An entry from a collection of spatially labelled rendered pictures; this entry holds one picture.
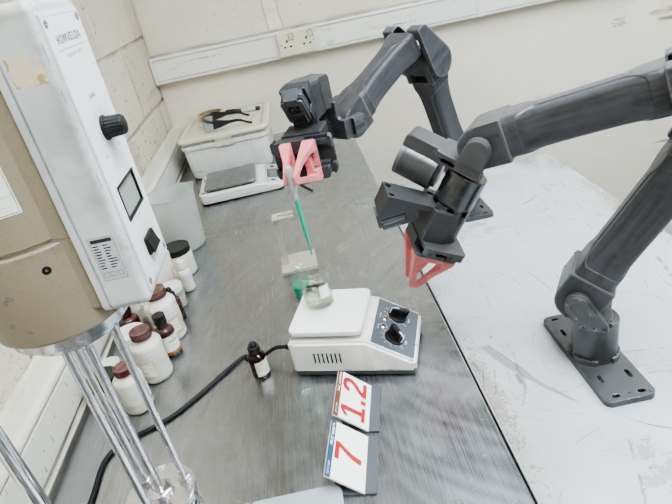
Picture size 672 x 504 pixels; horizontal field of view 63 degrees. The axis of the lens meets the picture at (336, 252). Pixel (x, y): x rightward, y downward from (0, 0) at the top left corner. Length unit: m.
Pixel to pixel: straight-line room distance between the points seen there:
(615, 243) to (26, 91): 0.66
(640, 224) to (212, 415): 0.66
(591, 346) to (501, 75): 1.70
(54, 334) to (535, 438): 0.59
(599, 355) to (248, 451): 0.52
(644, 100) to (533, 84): 1.80
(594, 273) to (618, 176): 2.04
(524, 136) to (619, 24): 1.90
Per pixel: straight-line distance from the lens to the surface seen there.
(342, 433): 0.78
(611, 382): 0.86
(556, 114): 0.72
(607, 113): 0.71
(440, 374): 0.88
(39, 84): 0.37
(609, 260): 0.79
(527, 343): 0.93
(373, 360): 0.87
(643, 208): 0.75
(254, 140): 1.89
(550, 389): 0.86
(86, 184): 0.38
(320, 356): 0.88
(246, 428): 0.87
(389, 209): 0.76
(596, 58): 2.59
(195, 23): 2.23
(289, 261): 1.24
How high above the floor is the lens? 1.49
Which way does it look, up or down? 28 degrees down
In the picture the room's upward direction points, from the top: 12 degrees counter-clockwise
